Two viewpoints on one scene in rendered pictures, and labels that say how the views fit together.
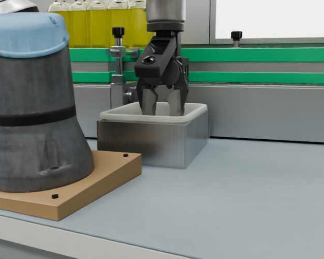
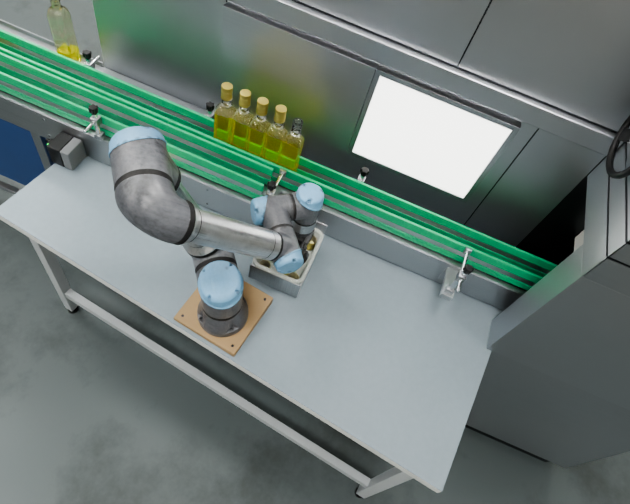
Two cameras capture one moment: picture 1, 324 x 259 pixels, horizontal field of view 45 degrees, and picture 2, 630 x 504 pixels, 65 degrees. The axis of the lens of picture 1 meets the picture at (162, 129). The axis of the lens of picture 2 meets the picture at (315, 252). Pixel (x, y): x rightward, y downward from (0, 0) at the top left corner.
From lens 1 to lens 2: 1.23 m
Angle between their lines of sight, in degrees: 47
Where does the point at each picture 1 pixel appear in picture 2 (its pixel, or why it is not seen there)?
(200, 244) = (286, 384)
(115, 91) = not seen: hidden behind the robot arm
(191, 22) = (336, 134)
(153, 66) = not seen: hidden behind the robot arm
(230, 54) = (350, 201)
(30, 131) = (222, 322)
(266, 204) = (322, 351)
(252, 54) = (365, 207)
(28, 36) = (225, 304)
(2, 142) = (209, 321)
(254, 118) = (355, 238)
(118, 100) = not seen: hidden behind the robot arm
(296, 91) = (384, 237)
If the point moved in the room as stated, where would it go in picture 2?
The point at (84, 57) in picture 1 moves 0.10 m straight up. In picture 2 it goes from (244, 182) to (246, 161)
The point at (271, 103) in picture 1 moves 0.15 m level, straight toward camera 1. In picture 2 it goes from (367, 236) to (354, 270)
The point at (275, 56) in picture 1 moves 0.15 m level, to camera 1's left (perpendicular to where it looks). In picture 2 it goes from (379, 214) to (334, 206)
